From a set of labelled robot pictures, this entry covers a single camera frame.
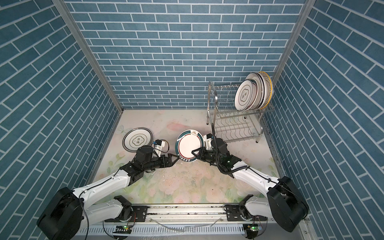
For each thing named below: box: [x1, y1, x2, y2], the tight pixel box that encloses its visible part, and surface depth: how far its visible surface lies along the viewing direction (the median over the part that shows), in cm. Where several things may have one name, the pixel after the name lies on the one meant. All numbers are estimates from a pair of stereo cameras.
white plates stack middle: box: [245, 72, 265, 112], surface depth 76 cm
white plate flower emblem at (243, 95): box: [234, 79, 254, 112], surface depth 85 cm
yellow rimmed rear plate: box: [258, 71, 273, 110], surface depth 75 cm
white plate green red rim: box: [175, 129, 204, 163], surface depth 84 cm
